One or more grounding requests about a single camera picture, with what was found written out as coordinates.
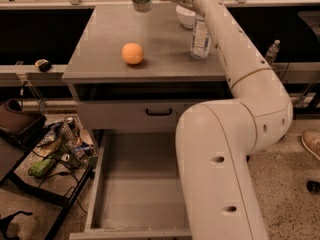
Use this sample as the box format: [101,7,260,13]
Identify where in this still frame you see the green white 7up can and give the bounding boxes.
[132,0,152,13]

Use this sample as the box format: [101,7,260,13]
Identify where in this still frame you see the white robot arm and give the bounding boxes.
[167,0,293,240]

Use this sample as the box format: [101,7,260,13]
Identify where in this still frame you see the grey drawer cabinet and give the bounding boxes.
[63,3,231,132]

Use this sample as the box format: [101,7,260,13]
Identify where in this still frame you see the open grey bottom drawer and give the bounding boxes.
[70,131,192,240]

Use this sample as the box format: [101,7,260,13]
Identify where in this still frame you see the white bowl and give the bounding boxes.
[176,6,195,29]

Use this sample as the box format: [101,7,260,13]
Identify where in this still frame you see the orange fruit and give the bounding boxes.
[121,43,144,65]

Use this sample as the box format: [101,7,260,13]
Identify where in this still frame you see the large clear water bottle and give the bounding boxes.
[190,14,211,59]

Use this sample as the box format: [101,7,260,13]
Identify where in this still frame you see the black tape measure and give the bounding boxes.
[35,59,52,73]

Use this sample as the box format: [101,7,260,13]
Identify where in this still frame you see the small water bottle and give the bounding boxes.
[265,39,280,65]

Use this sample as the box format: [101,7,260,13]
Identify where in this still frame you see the basket of snacks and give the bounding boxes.
[38,116,97,169]

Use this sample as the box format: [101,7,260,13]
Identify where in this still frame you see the brown bag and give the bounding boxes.
[0,99,46,148]

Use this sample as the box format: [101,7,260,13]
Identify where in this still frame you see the green chip bag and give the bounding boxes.
[28,158,55,178]

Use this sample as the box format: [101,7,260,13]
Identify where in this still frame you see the tan shoe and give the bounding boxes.
[302,131,320,160]

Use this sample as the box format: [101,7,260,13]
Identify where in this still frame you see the black drawer handle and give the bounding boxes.
[145,108,173,117]

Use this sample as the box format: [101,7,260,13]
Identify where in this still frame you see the black low rack frame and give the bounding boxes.
[0,130,96,240]

